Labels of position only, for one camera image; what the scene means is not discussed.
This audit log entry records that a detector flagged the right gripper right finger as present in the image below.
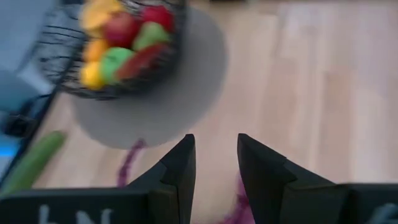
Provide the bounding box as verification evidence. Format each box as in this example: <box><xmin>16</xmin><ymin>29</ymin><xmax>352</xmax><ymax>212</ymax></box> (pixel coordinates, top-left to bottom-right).
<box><xmin>238</xmin><ymin>133</ymin><xmax>336</xmax><ymax>224</ymax></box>

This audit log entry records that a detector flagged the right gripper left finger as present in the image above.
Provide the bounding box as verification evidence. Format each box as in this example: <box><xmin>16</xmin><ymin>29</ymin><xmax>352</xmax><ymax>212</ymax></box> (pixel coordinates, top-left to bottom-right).
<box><xmin>127</xmin><ymin>134</ymin><xmax>197</xmax><ymax>224</ymax></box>

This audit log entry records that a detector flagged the dark red long pepper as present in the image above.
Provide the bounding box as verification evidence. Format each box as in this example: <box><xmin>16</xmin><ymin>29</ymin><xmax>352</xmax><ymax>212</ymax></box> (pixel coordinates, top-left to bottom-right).
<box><xmin>116</xmin><ymin>43</ymin><xmax>170</xmax><ymax>80</ymax></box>

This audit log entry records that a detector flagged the green apple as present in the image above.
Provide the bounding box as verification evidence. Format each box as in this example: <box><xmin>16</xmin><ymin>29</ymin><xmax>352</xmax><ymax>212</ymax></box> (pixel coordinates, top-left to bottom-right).
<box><xmin>99</xmin><ymin>47</ymin><xmax>134</xmax><ymax>85</ymax></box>

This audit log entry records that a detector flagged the red apple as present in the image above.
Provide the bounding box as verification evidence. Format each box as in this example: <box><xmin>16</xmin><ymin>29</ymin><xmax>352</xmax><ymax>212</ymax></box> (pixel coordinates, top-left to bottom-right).
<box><xmin>141</xmin><ymin>5</ymin><xmax>175</xmax><ymax>32</ymax></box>

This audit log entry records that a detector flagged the yellow starfruit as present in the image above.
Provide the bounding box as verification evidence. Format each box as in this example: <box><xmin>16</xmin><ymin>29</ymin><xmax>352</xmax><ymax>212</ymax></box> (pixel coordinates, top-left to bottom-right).
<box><xmin>79</xmin><ymin>0</ymin><xmax>124</xmax><ymax>30</ymax></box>

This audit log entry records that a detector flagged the dark woven wicker basket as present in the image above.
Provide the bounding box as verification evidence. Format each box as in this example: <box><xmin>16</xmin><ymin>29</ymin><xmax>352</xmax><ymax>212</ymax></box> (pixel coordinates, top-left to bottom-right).
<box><xmin>32</xmin><ymin>0</ymin><xmax>187</xmax><ymax>101</ymax></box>

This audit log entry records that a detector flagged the purple grape bunch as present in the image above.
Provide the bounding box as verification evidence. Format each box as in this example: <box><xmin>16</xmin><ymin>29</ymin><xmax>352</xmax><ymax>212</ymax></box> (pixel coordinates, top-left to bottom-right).
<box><xmin>116</xmin><ymin>139</ymin><xmax>256</xmax><ymax>224</ymax></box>

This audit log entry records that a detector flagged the round grey placemat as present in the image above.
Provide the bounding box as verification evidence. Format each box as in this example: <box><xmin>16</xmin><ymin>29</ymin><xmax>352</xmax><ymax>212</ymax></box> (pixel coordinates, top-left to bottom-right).
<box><xmin>71</xmin><ymin>6</ymin><xmax>229</xmax><ymax>150</ymax></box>

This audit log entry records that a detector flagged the large green cucumber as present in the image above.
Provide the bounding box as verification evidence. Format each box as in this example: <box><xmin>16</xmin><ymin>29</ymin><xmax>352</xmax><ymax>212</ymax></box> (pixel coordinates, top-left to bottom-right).
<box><xmin>0</xmin><ymin>130</ymin><xmax>68</xmax><ymax>195</ymax></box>

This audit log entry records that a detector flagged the black aluminium table frame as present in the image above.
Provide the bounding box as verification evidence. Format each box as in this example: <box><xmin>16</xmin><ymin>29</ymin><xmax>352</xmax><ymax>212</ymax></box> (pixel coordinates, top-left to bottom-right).
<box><xmin>0</xmin><ymin>88</ymin><xmax>62</xmax><ymax>187</ymax></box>

